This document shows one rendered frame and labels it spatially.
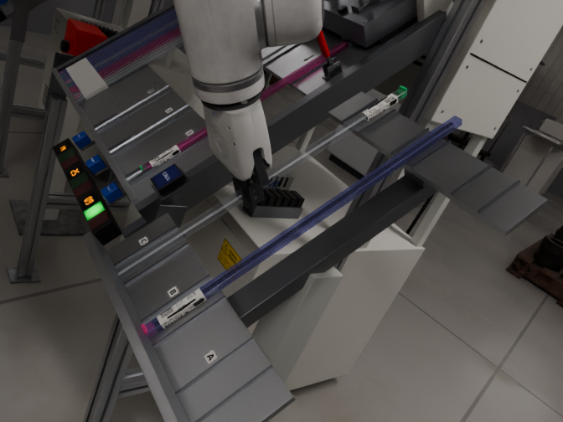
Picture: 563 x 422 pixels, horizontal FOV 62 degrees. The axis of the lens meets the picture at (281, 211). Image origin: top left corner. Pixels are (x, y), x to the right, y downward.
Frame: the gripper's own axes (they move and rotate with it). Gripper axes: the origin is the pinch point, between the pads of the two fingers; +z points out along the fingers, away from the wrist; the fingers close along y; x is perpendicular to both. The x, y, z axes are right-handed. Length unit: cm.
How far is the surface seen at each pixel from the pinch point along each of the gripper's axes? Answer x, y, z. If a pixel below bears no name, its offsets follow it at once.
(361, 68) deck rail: 34.4, -16.9, -0.7
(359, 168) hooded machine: 189, -199, 210
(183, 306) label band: -15.8, 11.3, 2.6
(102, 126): -11, -50, 10
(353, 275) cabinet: 34, -17, 61
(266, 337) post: -6.0, 11.0, 18.9
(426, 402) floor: 57, 0, 139
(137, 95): 0, -54, 8
